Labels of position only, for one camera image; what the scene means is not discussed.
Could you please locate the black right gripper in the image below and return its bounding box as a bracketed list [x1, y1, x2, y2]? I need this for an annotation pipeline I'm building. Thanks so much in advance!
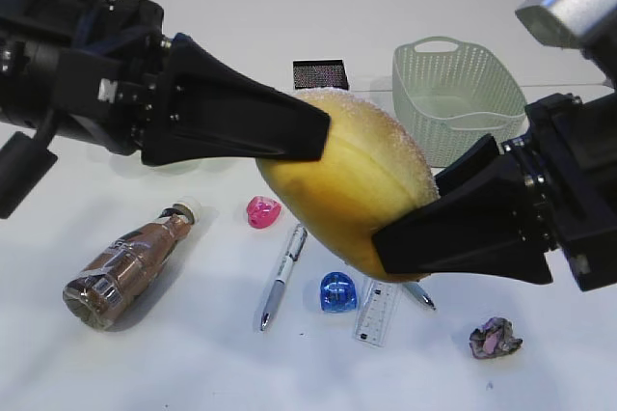
[372, 94, 616, 291]

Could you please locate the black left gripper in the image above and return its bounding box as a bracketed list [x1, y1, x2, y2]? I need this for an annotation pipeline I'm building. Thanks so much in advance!
[1, 0, 331, 166]

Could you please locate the pink grey paper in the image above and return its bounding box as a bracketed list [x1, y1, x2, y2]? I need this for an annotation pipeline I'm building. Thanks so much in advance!
[469, 317, 523, 360]

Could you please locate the yellow sugared bread bun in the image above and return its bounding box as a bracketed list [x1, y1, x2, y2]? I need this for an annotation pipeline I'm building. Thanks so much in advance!
[255, 88, 440, 283]

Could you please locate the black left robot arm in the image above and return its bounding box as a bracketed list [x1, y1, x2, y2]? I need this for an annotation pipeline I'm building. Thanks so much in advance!
[1, 0, 330, 169]

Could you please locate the green glass wavy plate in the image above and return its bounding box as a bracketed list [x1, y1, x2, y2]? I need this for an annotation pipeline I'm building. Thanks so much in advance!
[156, 157, 237, 176]

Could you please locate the light blue pen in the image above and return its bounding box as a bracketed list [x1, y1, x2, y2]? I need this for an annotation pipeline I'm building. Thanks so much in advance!
[402, 282, 437, 311]

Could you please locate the pink pencil sharpener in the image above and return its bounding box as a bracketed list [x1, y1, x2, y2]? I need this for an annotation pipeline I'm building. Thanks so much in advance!
[246, 196, 282, 229]

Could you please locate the black mesh pen holder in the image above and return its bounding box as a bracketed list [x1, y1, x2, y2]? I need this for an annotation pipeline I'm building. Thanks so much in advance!
[292, 59, 349, 91]

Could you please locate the green plastic woven basket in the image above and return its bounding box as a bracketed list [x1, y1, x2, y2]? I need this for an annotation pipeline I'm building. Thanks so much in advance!
[391, 37, 526, 168]

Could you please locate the white grey-grip pen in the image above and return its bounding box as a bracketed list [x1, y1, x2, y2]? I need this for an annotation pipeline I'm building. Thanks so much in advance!
[260, 223, 308, 332]

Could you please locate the blue pencil sharpener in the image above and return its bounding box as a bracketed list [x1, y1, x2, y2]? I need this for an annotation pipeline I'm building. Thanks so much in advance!
[320, 271, 358, 314]

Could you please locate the clear plastic ruler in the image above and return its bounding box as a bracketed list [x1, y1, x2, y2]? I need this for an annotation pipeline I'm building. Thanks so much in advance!
[353, 279, 401, 347]

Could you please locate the brown coffee bottle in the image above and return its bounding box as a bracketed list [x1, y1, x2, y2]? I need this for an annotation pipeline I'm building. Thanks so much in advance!
[63, 197, 201, 331]

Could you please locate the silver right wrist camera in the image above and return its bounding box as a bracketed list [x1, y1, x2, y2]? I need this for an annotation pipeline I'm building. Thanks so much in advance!
[515, 0, 616, 49]

